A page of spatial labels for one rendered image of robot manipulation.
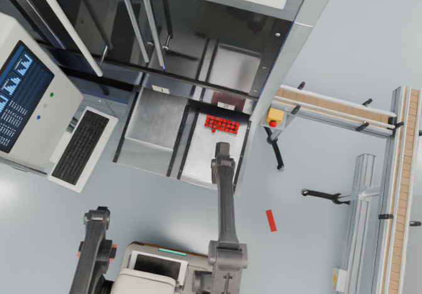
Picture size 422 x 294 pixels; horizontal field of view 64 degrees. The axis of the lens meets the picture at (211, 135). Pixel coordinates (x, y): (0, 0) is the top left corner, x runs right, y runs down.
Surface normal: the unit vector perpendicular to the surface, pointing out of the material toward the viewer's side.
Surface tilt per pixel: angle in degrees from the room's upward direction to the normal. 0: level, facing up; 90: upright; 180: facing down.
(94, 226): 41
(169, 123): 0
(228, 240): 36
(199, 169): 0
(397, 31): 0
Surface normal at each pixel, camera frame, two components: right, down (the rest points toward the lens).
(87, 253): 0.19, -0.80
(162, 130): 0.03, -0.25
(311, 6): -0.26, 0.93
